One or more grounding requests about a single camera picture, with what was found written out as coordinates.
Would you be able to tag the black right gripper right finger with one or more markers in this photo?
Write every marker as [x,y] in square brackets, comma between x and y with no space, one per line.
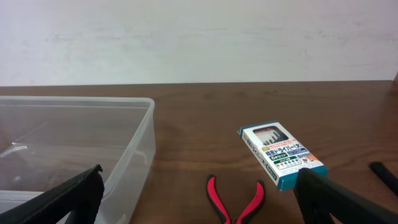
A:
[320,200]

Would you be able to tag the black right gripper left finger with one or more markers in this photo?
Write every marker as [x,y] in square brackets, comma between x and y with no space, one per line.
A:
[78,200]

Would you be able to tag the white teal screwdriver set box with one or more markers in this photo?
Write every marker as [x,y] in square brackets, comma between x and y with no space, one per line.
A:
[280,154]

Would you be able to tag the black handled claw hammer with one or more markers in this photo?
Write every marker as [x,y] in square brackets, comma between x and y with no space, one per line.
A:
[385,175]

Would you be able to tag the red black handled pliers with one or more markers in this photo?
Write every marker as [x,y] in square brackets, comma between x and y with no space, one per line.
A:
[247,214]

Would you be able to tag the clear plastic container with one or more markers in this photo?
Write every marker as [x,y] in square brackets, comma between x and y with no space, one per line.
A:
[46,140]

